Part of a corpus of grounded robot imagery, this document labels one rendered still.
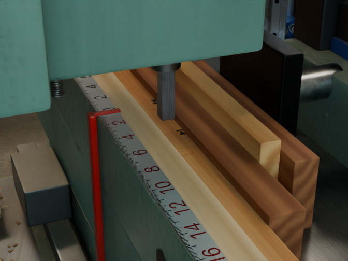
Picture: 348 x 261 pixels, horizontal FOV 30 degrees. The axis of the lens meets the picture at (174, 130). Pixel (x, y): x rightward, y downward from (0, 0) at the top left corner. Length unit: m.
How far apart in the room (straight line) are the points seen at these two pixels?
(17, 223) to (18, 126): 1.98
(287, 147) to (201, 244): 0.12
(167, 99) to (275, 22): 0.76
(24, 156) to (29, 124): 1.99
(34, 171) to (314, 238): 0.26
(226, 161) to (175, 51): 0.07
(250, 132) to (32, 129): 2.17
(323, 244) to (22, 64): 0.20
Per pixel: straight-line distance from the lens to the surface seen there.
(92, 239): 0.51
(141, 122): 0.41
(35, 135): 2.49
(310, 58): 0.50
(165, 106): 0.42
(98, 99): 0.43
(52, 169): 0.57
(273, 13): 1.15
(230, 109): 0.42
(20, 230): 0.58
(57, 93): 0.45
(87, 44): 0.35
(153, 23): 0.36
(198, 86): 0.45
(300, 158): 0.38
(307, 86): 0.46
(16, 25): 0.30
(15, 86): 0.31
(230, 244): 0.31
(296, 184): 0.38
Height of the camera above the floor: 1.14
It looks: 27 degrees down
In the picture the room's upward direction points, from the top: straight up
